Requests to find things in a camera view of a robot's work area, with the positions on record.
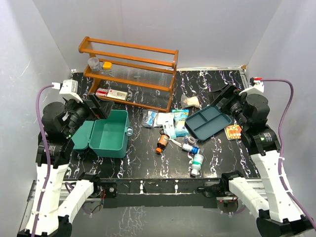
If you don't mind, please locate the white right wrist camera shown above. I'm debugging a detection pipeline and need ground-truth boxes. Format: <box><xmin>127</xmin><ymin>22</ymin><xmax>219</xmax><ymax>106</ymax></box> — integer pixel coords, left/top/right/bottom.
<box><xmin>239</xmin><ymin>77</ymin><xmax>264</xmax><ymax>96</ymax></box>

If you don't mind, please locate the white gauze packet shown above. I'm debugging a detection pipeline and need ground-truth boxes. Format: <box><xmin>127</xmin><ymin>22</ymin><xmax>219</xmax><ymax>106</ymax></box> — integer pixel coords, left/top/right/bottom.
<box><xmin>153</xmin><ymin>113</ymin><xmax>174</xmax><ymax>127</ymax></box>

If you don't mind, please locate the blue white wipes packet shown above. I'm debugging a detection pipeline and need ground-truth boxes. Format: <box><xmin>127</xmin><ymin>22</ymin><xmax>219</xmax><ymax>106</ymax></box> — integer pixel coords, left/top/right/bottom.
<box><xmin>172</xmin><ymin>109</ymin><xmax>189</xmax><ymax>137</ymax></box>

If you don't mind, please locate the clear plastic cup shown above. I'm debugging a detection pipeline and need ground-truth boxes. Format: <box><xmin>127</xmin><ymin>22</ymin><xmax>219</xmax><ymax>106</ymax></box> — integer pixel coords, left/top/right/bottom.
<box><xmin>88</xmin><ymin>57</ymin><xmax>101</xmax><ymax>72</ymax></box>

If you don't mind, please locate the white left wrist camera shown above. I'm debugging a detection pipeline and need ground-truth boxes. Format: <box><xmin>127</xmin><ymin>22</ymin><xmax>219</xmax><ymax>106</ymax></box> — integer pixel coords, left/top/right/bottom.
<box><xmin>52</xmin><ymin>79</ymin><xmax>83</xmax><ymax>103</ymax></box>

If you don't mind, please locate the teal medicine kit box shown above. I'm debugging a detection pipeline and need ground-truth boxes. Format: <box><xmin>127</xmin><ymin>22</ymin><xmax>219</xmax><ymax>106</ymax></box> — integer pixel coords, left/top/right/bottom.
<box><xmin>72</xmin><ymin>110</ymin><xmax>133</xmax><ymax>158</ymax></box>

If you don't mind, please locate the clear green-banded bottle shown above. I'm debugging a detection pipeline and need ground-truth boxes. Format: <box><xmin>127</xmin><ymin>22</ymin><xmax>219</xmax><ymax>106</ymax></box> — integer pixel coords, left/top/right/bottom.
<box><xmin>191</xmin><ymin>154</ymin><xmax>204</xmax><ymax>177</ymax></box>

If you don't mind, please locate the red white medicine box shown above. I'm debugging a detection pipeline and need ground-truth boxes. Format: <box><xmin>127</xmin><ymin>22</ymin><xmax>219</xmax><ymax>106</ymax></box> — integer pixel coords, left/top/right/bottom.
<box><xmin>95</xmin><ymin>88</ymin><xmax>109</xmax><ymax>97</ymax></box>

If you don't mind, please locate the clear tape roll bag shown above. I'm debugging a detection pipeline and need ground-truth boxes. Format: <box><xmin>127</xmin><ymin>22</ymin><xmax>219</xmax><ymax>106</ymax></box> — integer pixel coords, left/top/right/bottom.
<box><xmin>183</xmin><ymin>136</ymin><xmax>197</xmax><ymax>146</ymax></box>

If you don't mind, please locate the yellow capped small jar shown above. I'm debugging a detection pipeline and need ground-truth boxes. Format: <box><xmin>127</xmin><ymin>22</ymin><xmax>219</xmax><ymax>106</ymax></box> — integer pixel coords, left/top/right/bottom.
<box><xmin>101</xmin><ymin>62</ymin><xmax>112</xmax><ymax>72</ymax></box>

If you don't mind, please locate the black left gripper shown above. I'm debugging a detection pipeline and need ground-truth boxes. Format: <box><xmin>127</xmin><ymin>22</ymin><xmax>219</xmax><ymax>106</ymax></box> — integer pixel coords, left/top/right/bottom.
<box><xmin>63</xmin><ymin>92</ymin><xmax>114</xmax><ymax>137</ymax></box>

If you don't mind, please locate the bag of cotton balls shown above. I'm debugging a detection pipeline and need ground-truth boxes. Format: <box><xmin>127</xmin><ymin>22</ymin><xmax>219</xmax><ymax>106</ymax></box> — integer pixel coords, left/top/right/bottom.
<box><xmin>181</xmin><ymin>94</ymin><xmax>201</xmax><ymax>109</ymax></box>

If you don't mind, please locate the bag with blue bandage rolls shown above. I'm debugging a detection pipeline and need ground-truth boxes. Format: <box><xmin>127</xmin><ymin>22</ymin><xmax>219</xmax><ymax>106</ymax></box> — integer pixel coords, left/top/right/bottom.
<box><xmin>141</xmin><ymin>110</ymin><xmax>158</xmax><ymax>128</ymax></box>

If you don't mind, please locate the blue face mask packet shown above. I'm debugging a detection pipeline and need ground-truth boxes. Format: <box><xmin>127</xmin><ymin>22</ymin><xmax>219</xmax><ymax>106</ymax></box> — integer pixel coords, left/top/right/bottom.
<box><xmin>163</xmin><ymin>121</ymin><xmax>176</xmax><ymax>139</ymax></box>

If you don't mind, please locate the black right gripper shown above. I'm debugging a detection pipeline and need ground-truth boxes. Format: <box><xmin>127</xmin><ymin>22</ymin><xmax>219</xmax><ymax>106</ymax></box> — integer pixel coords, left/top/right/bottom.
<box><xmin>207</xmin><ymin>83</ymin><xmax>248</xmax><ymax>129</ymax></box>

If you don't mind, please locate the black metal base bar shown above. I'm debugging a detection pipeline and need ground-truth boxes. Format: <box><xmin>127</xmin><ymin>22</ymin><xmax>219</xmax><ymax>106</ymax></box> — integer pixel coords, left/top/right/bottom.
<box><xmin>79</xmin><ymin>172</ymin><xmax>245</xmax><ymax>210</ymax></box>

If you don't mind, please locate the dark blue divided tray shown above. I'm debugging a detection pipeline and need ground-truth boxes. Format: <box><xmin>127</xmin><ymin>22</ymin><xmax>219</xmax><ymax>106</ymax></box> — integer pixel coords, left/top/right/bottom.
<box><xmin>185</xmin><ymin>106</ymin><xmax>232</xmax><ymax>142</ymax></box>

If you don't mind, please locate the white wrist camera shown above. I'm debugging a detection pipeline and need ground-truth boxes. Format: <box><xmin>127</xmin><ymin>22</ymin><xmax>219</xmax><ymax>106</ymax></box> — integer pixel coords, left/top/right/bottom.
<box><xmin>52</xmin><ymin>79</ymin><xmax>83</xmax><ymax>103</ymax></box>
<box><xmin>239</xmin><ymin>77</ymin><xmax>264</xmax><ymax>96</ymax></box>

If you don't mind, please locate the brown orange-capped medicine bottle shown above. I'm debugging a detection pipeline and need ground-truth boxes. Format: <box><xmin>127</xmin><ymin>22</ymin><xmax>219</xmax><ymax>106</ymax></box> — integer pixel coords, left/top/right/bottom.
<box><xmin>156</xmin><ymin>134</ymin><xmax>170</xmax><ymax>154</ymax></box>

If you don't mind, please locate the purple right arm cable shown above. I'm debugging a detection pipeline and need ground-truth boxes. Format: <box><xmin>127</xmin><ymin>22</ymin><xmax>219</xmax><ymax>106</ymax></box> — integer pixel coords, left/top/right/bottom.
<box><xmin>232</xmin><ymin>78</ymin><xmax>316</xmax><ymax>228</ymax></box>

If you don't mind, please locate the orange wooden shelf rack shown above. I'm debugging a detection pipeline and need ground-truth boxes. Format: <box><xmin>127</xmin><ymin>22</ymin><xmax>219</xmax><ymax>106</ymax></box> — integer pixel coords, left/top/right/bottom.
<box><xmin>79</xmin><ymin>37</ymin><xmax>179</xmax><ymax>112</ymax></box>

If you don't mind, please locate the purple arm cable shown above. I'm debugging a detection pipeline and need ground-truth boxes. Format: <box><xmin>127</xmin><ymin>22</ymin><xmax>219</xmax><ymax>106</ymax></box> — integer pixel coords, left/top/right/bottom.
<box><xmin>29</xmin><ymin>84</ymin><xmax>55</xmax><ymax>237</ymax></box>
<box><xmin>232</xmin><ymin>78</ymin><xmax>316</xmax><ymax>228</ymax></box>

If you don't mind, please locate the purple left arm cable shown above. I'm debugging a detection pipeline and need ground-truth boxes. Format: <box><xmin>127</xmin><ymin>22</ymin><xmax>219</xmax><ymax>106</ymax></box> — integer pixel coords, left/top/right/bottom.
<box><xmin>29</xmin><ymin>84</ymin><xmax>55</xmax><ymax>237</ymax></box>

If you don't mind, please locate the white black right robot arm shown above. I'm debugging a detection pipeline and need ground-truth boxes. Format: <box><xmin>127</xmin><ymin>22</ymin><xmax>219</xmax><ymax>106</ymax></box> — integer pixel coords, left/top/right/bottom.
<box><xmin>209</xmin><ymin>83</ymin><xmax>316</xmax><ymax>237</ymax></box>

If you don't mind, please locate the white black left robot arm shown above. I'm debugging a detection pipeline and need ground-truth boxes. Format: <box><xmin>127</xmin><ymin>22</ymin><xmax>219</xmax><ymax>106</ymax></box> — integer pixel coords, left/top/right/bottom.
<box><xmin>17</xmin><ymin>93</ymin><xmax>114</xmax><ymax>237</ymax></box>

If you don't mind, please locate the blue white small bottle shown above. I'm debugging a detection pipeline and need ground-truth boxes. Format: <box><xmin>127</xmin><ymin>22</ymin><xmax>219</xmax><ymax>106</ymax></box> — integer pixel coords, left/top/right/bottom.
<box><xmin>182</xmin><ymin>144</ymin><xmax>199</xmax><ymax>155</ymax></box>

